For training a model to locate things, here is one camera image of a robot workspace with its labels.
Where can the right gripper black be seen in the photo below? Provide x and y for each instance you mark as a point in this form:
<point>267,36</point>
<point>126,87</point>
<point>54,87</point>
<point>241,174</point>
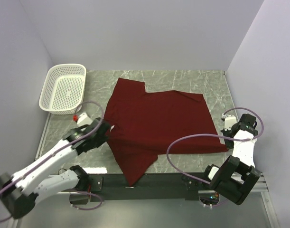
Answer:
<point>229,145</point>

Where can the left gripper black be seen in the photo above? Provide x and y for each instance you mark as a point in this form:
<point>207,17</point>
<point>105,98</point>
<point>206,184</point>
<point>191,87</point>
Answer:
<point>102,140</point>

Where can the dark red t shirt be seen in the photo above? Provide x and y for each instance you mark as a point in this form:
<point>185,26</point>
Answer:
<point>146,125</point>

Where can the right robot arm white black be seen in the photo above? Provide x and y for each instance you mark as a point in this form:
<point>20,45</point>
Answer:
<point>238,175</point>

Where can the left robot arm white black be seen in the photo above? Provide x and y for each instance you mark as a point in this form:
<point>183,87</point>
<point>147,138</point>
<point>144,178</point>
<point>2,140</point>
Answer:
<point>22,191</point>

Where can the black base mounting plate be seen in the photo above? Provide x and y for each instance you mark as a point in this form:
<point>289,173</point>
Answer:
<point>152,186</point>

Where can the white perforated plastic basket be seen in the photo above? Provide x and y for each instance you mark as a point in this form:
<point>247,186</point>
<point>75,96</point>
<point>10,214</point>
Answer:
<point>63,89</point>

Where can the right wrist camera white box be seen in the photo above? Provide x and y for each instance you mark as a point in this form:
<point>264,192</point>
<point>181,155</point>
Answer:
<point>229,121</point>

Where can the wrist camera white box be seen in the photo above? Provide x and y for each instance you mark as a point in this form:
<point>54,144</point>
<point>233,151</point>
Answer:
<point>229,121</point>
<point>82,119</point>

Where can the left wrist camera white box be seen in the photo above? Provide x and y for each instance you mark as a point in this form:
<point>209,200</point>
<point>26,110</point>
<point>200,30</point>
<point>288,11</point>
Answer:
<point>82,119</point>

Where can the aluminium frame rail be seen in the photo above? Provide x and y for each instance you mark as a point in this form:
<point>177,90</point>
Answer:
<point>234,180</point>

